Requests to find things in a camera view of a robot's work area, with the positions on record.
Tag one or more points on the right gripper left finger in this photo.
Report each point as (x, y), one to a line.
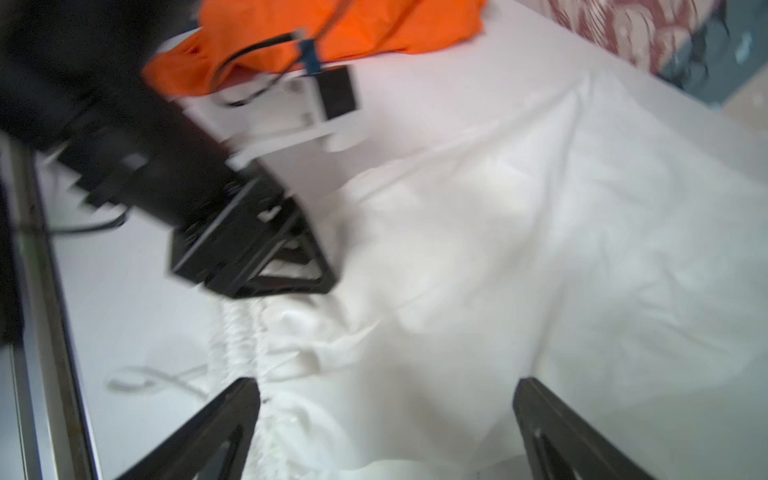
(214, 444)

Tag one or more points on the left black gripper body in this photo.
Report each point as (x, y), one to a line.
(228, 251)

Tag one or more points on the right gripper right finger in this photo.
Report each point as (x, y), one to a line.
(560, 444)

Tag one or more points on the white cloth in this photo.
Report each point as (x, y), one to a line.
(581, 242)

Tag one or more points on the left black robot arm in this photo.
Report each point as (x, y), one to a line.
(71, 80)

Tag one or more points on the orange cloth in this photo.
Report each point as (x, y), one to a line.
(341, 30)

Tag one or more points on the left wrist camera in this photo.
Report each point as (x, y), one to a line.
(323, 108)

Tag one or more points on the aluminium front rail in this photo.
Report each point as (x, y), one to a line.
(47, 416)

